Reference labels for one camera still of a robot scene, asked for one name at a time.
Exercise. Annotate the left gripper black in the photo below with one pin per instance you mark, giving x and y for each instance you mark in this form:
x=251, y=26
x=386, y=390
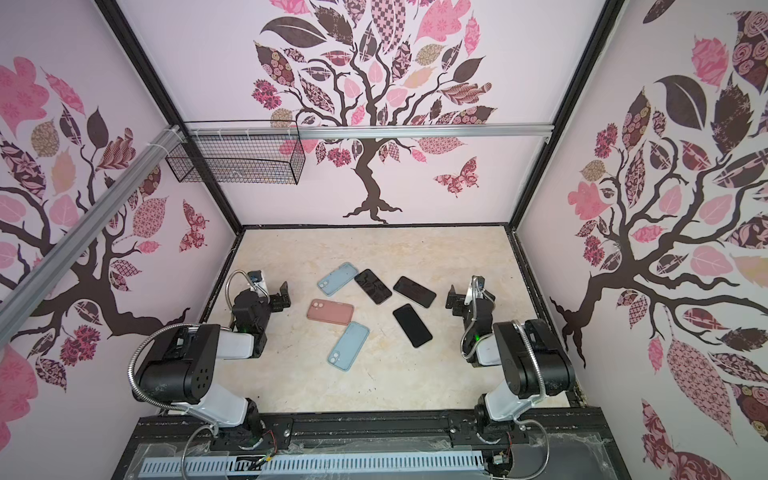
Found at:
x=276, y=298

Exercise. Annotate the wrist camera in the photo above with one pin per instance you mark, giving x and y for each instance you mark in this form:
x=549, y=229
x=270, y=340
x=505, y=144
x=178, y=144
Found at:
x=257, y=282
x=477, y=283

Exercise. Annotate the white slotted cable duct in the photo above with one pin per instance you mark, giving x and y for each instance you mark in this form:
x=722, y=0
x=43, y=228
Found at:
x=313, y=465

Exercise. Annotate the aluminium rail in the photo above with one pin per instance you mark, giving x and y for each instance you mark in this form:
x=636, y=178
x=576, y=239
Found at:
x=380, y=132
x=19, y=305

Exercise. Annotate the light blue phone case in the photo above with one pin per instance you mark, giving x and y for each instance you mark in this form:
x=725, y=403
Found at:
x=347, y=348

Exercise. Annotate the pink phone case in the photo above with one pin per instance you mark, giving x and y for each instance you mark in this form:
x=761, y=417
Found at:
x=330, y=312

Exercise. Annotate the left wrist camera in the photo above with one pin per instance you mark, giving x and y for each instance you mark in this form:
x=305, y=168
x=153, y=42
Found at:
x=257, y=282

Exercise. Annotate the black wire basket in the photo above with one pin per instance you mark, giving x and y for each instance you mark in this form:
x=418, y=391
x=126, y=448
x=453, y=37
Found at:
x=240, y=155

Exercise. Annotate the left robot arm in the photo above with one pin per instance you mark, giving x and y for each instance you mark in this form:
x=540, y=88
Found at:
x=174, y=368

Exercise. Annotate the black phone purple edge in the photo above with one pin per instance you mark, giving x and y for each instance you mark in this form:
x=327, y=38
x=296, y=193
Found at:
x=372, y=286

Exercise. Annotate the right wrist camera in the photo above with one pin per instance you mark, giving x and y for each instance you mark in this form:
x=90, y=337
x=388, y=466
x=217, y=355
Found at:
x=477, y=283

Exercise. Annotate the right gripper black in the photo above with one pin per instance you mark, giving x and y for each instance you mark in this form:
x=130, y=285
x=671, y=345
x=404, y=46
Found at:
x=459, y=300

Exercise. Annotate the aluminium rail left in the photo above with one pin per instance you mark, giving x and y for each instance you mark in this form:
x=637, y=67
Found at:
x=19, y=305

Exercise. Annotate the black base frame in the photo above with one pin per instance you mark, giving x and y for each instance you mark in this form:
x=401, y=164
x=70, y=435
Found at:
x=545, y=443

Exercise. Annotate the light blue case far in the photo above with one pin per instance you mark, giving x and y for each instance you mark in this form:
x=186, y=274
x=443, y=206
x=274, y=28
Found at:
x=337, y=279

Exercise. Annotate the aluminium rail back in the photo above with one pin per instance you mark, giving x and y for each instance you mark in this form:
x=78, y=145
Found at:
x=380, y=132

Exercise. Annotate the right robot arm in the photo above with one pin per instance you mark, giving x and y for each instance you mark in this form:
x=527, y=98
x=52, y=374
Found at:
x=533, y=362

